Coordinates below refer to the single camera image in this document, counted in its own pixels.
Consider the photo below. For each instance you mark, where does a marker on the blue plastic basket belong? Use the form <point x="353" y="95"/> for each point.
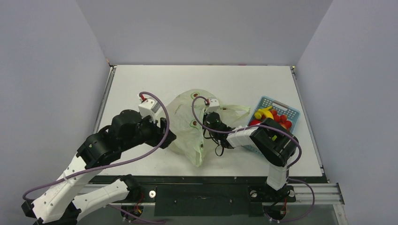
<point x="265" y="104"/>

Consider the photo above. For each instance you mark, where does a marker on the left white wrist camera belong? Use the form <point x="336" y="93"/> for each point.
<point x="149" y="107"/>

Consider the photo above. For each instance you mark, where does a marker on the red fake grape bunch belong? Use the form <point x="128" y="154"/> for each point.
<point x="281" y="119"/>

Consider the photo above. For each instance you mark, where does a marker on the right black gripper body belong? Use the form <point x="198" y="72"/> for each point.
<point x="210" y="132"/>

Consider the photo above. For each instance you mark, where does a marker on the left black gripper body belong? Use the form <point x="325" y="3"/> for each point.
<point x="148" y="133"/>

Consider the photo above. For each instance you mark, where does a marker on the small yellow fake pepper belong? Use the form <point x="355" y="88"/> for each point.
<point x="258" y="115"/>

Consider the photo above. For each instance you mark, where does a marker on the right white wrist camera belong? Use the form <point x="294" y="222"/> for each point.
<point x="212" y="105"/>

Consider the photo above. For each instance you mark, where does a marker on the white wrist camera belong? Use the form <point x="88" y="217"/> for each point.
<point x="149" y="107"/>
<point x="212" y="105"/>

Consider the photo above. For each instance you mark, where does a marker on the pale green plastic bag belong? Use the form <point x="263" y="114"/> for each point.
<point x="190" y="141"/>

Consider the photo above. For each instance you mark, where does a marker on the red fake apple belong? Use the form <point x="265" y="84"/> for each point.
<point x="254" y="122"/>

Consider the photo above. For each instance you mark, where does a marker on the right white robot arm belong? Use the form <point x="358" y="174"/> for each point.
<point x="275" y="143"/>

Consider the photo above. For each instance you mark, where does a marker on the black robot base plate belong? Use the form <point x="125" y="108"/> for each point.
<point x="208" y="195"/>

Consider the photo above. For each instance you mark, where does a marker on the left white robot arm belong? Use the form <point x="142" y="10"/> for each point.
<point x="62" y="204"/>

